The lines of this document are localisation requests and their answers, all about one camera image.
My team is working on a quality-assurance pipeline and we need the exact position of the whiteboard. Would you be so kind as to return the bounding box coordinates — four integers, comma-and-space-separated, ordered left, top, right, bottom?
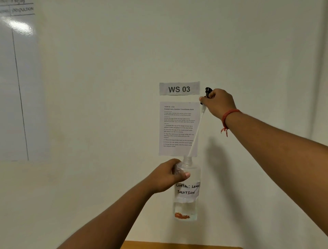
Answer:
0, 0, 36, 162

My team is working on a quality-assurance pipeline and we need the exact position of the person's right forearm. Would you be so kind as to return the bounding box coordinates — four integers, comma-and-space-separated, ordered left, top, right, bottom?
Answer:
225, 112, 328, 237

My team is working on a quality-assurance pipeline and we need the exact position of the clear plastic labelled bottle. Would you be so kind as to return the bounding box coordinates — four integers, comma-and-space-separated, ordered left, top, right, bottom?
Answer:
173, 156, 201, 221

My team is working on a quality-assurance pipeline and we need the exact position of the person's right hand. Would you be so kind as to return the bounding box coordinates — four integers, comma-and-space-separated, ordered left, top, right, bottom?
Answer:
199, 88, 237, 120

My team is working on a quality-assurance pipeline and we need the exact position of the red thread wristband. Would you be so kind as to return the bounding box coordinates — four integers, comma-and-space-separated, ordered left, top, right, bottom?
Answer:
221, 109, 242, 137

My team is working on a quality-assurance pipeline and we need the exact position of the black pump cap with tube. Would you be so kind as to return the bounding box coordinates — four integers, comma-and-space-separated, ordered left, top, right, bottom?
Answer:
186, 87, 213, 161

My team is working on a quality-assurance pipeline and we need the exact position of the person's left forearm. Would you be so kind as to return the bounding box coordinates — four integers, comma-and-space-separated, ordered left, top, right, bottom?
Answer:
57, 185, 157, 249

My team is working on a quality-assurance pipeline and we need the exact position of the person's left hand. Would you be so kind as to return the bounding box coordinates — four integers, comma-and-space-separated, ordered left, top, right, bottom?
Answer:
144, 159, 191, 194

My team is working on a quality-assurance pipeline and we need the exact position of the small grey wall sign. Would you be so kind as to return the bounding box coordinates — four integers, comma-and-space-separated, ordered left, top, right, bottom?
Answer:
159, 82, 200, 96

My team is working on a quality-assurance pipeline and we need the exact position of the printed instruction sheet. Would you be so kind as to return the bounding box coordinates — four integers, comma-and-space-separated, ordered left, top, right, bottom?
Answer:
158, 101, 200, 157

